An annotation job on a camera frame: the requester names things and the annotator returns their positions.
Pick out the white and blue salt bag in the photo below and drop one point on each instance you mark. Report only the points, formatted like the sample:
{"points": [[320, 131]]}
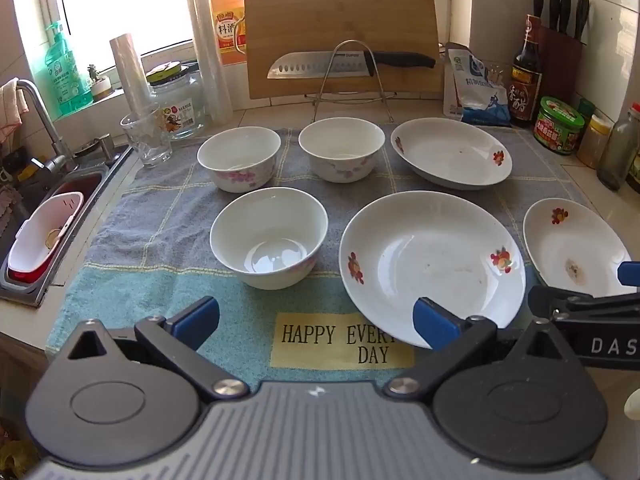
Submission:
{"points": [[475, 95]]}

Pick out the hanging rag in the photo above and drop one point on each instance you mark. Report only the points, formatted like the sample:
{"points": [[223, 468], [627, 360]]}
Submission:
{"points": [[10, 110]]}

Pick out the tall plastic wrap roll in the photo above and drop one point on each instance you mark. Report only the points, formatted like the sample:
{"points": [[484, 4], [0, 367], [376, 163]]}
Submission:
{"points": [[207, 60]]}

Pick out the green dish soap bottle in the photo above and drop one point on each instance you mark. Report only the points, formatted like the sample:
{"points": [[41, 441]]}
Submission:
{"points": [[67, 80]]}

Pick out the white red sink basin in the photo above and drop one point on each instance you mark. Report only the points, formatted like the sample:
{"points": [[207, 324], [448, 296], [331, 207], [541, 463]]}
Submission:
{"points": [[40, 235]]}

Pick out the white fruit-print plate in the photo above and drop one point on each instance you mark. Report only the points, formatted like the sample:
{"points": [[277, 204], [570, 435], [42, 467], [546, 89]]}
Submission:
{"points": [[450, 155], [425, 260], [570, 245]]}

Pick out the window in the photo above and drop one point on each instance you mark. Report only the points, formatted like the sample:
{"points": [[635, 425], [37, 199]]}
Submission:
{"points": [[125, 0]]}

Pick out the steel sink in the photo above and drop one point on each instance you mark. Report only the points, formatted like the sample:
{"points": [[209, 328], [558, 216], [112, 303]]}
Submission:
{"points": [[85, 180]]}

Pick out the grey-blue checked towel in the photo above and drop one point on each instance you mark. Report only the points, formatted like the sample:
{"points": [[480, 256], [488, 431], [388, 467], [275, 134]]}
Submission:
{"points": [[165, 220]]}

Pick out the white floral bowl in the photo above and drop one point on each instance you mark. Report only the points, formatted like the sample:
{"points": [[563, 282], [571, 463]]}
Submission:
{"points": [[239, 152], [341, 145], [268, 230]]}

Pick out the clear glass cup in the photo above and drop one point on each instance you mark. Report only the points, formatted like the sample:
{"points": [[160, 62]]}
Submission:
{"points": [[147, 140]]}

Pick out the clear glass bottle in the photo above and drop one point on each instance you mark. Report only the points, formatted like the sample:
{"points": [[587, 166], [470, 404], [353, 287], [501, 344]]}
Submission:
{"points": [[617, 155]]}

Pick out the small potted plant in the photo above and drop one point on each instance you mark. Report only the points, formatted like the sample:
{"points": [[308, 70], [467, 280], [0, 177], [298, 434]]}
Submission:
{"points": [[100, 87]]}

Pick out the green-lid spice jar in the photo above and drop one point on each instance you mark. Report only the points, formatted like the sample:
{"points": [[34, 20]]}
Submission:
{"points": [[586, 110]]}

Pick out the wooden cutting board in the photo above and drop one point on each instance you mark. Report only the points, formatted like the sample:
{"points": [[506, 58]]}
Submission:
{"points": [[340, 15]]}

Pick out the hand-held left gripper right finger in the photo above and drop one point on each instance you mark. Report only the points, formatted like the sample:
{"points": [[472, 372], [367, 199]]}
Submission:
{"points": [[435, 322]]}

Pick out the metal faucet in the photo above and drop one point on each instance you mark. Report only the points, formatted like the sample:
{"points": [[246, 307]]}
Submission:
{"points": [[42, 115]]}

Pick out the short plastic wrap roll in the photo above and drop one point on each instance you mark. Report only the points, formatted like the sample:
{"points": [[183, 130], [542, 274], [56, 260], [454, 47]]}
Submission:
{"points": [[129, 75]]}

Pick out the yellow cooking wine jug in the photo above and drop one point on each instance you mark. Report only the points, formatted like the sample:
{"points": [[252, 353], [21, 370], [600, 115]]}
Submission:
{"points": [[227, 25]]}

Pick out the yellow-lid spice jar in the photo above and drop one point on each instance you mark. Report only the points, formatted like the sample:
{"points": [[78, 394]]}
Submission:
{"points": [[592, 145]]}

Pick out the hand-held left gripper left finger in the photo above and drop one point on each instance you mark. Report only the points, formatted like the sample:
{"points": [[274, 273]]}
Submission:
{"points": [[192, 322]]}

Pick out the dark red knife block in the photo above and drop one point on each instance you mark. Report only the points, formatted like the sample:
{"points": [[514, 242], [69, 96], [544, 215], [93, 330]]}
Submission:
{"points": [[560, 65]]}

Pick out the green-lid sauce jar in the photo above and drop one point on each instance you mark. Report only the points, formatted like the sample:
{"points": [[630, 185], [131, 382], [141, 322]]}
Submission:
{"points": [[557, 130]]}

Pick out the glass jar with lid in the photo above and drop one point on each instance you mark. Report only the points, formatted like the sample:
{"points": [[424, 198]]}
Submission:
{"points": [[185, 110]]}

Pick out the dark vinegar bottle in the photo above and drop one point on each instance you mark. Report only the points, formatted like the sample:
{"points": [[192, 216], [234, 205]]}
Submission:
{"points": [[525, 85]]}

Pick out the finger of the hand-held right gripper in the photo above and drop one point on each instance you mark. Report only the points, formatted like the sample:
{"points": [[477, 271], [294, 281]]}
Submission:
{"points": [[630, 272], [590, 305]]}

